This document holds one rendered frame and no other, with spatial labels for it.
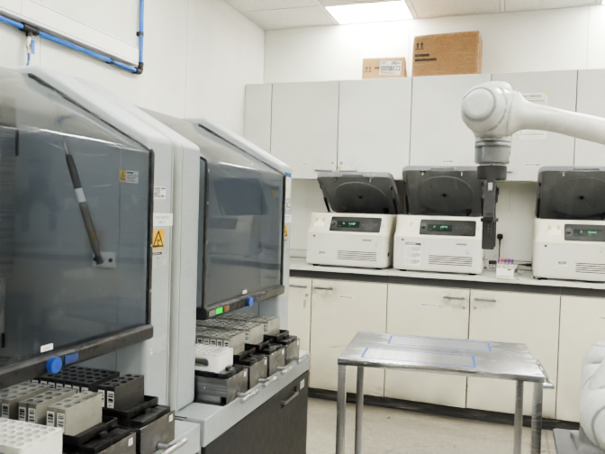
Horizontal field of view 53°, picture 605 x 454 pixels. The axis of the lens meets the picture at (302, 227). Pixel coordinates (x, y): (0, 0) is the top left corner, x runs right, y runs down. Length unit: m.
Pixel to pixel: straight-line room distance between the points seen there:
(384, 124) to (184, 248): 2.83
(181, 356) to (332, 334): 2.50
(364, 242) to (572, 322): 1.32
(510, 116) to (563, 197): 2.78
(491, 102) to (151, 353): 0.98
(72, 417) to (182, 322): 0.45
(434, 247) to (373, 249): 0.39
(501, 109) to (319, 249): 2.74
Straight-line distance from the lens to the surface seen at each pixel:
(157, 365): 1.55
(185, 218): 1.60
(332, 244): 4.00
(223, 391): 1.71
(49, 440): 1.20
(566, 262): 3.86
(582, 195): 4.20
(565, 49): 4.61
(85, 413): 1.33
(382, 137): 4.24
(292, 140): 4.42
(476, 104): 1.42
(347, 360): 1.90
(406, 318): 3.93
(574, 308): 3.88
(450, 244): 3.86
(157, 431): 1.42
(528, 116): 1.47
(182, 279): 1.60
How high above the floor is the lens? 1.27
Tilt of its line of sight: 2 degrees down
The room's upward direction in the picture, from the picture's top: 2 degrees clockwise
